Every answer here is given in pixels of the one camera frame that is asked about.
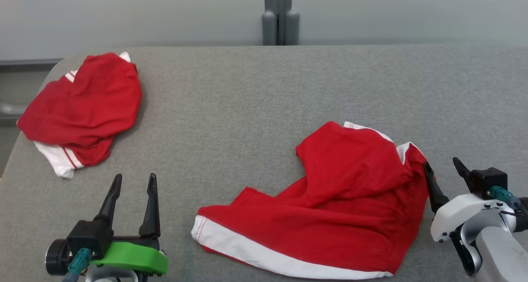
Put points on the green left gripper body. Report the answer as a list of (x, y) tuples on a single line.
[(132, 255)]

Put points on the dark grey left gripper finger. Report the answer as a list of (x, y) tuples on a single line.
[(152, 216), (110, 203)]

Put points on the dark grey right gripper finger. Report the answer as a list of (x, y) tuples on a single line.
[(463, 171), (436, 197)]

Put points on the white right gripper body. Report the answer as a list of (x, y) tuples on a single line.
[(453, 212)]

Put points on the red shorts with white stripe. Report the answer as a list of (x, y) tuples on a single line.
[(338, 207)]

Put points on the red basketball jersey white trim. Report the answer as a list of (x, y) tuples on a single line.
[(86, 104)]

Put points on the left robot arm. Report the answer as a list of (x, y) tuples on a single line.
[(111, 276)]

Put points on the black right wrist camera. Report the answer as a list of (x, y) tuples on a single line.
[(489, 178)]

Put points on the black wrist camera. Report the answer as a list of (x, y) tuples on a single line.
[(88, 234), (489, 178)]

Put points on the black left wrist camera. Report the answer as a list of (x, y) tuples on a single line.
[(88, 234)]

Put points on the grey partition post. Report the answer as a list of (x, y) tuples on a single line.
[(280, 10)]

